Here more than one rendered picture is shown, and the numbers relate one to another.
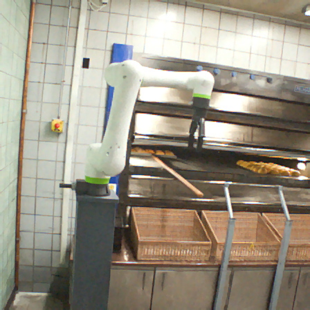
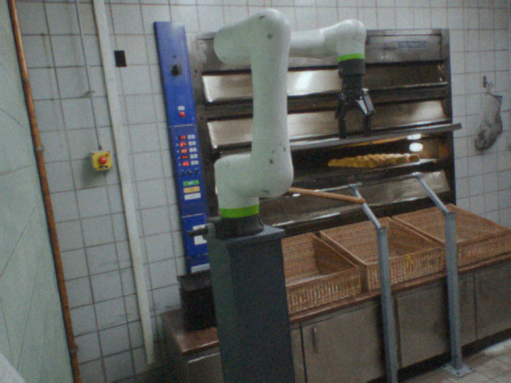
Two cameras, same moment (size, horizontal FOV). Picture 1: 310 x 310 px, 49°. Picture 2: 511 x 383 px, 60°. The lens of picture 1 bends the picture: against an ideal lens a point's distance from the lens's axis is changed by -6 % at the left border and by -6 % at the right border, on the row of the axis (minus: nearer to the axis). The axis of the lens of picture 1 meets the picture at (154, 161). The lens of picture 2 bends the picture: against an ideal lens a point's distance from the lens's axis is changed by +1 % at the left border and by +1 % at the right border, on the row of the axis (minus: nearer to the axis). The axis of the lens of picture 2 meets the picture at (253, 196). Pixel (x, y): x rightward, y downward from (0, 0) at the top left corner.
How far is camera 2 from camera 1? 0.65 m
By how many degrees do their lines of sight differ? 12
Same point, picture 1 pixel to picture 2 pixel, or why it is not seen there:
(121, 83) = (267, 47)
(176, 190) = (281, 213)
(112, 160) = (281, 171)
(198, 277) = (357, 320)
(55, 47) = (63, 39)
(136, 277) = not seen: hidden behind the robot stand
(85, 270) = (257, 357)
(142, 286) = not seen: hidden behind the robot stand
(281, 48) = not seen: outside the picture
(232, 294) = (402, 332)
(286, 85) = (387, 43)
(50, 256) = (131, 358)
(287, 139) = (402, 114)
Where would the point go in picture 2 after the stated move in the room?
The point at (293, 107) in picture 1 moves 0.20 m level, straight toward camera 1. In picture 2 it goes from (401, 70) to (407, 66)
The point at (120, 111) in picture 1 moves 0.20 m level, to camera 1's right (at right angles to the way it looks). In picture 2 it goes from (275, 92) to (342, 86)
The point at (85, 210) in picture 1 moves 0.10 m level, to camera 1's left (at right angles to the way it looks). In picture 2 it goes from (241, 261) to (208, 266)
